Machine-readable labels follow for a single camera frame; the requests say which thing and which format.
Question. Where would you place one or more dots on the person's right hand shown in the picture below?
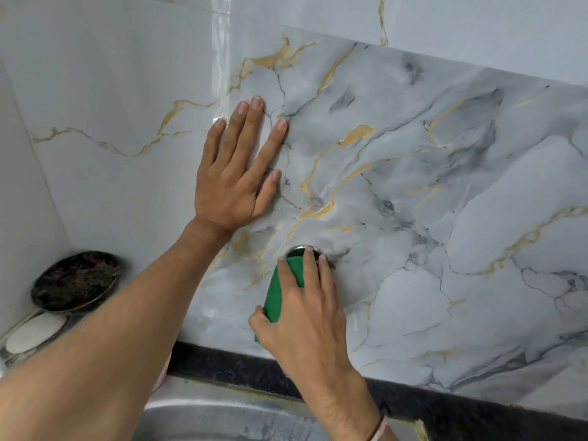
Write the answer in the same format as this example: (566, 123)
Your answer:
(308, 326)

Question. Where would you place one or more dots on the person's left hand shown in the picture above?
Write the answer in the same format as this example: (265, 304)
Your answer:
(227, 192)

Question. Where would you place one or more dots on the green cloth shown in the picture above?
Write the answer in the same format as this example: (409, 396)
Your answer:
(275, 296)

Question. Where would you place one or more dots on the steel wall tap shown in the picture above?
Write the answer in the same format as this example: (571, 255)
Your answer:
(297, 249)

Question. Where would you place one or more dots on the person's left forearm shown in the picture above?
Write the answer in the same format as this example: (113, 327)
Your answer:
(101, 353)

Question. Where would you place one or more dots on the stainless steel sink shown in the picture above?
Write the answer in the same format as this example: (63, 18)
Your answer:
(206, 417)

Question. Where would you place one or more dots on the small pink white cup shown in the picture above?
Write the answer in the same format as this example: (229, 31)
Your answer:
(161, 375)

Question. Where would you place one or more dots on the round black pan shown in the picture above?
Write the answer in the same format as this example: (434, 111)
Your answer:
(76, 280)

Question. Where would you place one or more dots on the white oval soap bar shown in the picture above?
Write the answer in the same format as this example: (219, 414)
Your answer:
(34, 332)

